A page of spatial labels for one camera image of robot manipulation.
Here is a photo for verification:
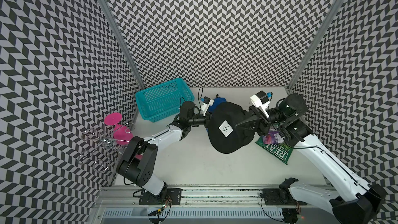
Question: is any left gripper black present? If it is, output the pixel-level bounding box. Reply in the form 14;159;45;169
188;109;223;128

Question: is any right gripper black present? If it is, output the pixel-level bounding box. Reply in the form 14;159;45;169
234;104;289;135

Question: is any black baseball cap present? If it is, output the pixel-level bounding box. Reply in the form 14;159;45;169
206;102;255;154

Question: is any blue baseball cap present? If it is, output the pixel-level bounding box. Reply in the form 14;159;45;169
208;94;227;113

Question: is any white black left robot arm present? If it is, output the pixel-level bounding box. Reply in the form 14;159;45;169
116;97;214;199

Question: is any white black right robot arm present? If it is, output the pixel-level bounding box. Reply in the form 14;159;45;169
244;91;387;224

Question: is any purple snack packet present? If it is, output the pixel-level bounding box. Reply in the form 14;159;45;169
262;127;284;145

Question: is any green snack bag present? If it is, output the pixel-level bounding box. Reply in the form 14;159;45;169
256;136;293;165

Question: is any teal plastic basket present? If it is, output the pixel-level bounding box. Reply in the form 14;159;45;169
135;78;194;122

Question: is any pink goblet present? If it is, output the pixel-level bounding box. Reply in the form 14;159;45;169
104;113;134;146

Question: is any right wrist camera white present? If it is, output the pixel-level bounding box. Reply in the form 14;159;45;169
250;91;273;118

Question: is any silver wire rack stand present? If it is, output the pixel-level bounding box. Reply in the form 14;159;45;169
78;129;127;173

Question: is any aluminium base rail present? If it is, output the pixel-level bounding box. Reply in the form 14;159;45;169
86;185;338;224

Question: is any aluminium corner post right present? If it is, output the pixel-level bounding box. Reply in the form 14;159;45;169
285;0;345;93

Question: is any aluminium corner post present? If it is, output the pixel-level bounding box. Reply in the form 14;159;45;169
285;0;345;93
97;0;146;89

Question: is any aluminium corner post left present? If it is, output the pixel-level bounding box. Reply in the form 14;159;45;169
97;0;146;89

